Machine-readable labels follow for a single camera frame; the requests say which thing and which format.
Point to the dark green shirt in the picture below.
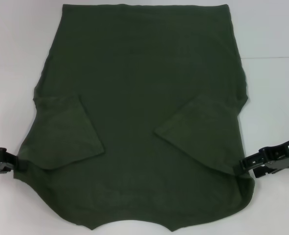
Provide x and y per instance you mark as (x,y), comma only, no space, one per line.
(134,98)

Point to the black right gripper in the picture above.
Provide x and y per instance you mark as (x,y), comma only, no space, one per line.
(284,155)

